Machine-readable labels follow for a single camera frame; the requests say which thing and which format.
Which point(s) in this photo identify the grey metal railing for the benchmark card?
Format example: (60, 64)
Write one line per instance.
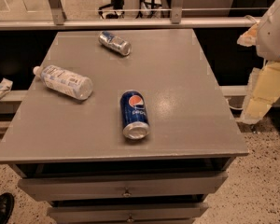
(50, 15)

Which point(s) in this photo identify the black office chair base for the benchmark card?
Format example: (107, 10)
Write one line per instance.
(123, 9)

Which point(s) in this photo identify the clear plastic water bottle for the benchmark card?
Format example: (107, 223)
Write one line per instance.
(65, 81)

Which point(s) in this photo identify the grey lower drawer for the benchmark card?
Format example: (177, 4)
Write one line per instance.
(130, 213)

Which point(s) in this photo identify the blue pepsi can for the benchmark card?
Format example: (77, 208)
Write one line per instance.
(134, 115)

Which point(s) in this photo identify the grey drawer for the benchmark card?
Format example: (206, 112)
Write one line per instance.
(130, 213)
(122, 186)

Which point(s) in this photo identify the black leather shoe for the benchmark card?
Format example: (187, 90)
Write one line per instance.
(6, 207)

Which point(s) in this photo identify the silver blue soda can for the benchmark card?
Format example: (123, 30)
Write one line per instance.
(115, 43)

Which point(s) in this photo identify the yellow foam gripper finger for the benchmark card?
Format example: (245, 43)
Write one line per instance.
(249, 38)
(262, 91)

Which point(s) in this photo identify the grey upper drawer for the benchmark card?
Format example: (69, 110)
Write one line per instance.
(122, 186)

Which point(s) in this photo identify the crumpled white packet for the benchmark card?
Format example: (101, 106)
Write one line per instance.
(5, 87)

